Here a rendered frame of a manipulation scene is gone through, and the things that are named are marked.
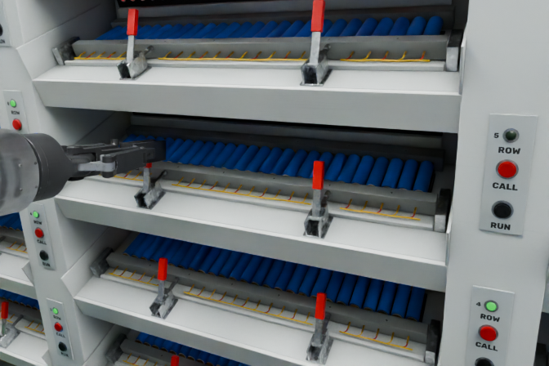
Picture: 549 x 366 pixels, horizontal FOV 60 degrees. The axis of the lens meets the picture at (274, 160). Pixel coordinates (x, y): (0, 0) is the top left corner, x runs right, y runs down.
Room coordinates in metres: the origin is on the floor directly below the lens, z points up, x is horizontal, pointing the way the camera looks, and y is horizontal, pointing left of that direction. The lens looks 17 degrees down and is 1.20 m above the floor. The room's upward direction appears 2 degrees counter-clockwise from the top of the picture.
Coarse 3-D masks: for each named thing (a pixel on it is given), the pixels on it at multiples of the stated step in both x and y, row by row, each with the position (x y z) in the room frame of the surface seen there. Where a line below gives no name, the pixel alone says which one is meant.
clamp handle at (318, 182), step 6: (318, 162) 0.55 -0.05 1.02; (324, 162) 0.56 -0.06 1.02; (318, 168) 0.55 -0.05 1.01; (318, 174) 0.55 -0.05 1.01; (318, 180) 0.55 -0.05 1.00; (312, 186) 0.55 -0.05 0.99; (318, 186) 0.55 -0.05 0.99; (318, 192) 0.55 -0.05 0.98; (318, 198) 0.55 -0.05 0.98; (312, 204) 0.55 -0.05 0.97; (318, 204) 0.54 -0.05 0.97; (312, 210) 0.54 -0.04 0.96; (318, 210) 0.54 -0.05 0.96; (312, 216) 0.54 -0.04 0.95; (318, 216) 0.54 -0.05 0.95
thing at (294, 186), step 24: (168, 168) 0.70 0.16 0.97; (192, 168) 0.69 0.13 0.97; (216, 168) 0.68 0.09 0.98; (264, 192) 0.62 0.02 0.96; (288, 192) 0.62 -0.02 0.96; (312, 192) 0.60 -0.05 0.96; (336, 192) 0.58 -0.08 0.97; (360, 192) 0.57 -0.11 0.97; (384, 192) 0.56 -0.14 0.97; (408, 192) 0.55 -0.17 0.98
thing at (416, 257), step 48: (432, 144) 0.63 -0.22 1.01; (96, 192) 0.71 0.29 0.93; (240, 192) 0.65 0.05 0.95; (432, 192) 0.58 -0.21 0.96; (192, 240) 0.62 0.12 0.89; (240, 240) 0.58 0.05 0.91; (288, 240) 0.54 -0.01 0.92; (336, 240) 0.52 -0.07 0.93; (384, 240) 0.51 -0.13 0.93; (432, 240) 0.50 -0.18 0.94; (432, 288) 0.48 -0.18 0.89
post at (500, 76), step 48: (480, 0) 0.45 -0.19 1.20; (528, 0) 0.44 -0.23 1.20; (480, 48) 0.45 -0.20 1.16; (528, 48) 0.44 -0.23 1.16; (480, 96) 0.45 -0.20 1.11; (528, 96) 0.43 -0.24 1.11; (480, 144) 0.45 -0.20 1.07; (480, 192) 0.45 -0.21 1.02; (528, 192) 0.43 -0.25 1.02; (480, 240) 0.45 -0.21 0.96; (528, 240) 0.43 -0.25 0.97; (528, 288) 0.42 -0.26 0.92; (528, 336) 0.42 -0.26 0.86
